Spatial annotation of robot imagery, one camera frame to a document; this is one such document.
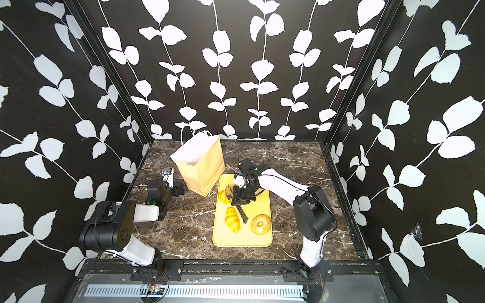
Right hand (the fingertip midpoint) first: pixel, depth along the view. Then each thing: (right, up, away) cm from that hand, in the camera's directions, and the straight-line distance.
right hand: (231, 201), depth 82 cm
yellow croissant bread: (0, -9, +2) cm, 9 cm away
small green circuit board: (-29, -31, -12) cm, 44 cm away
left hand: (-30, +10, +12) cm, 34 cm away
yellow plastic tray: (-1, -13, +1) cm, 14 cm away
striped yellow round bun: (-5, 0, +8) cm, 9 cm away
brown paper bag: (-12, +18, -5) cm, 22 cm away
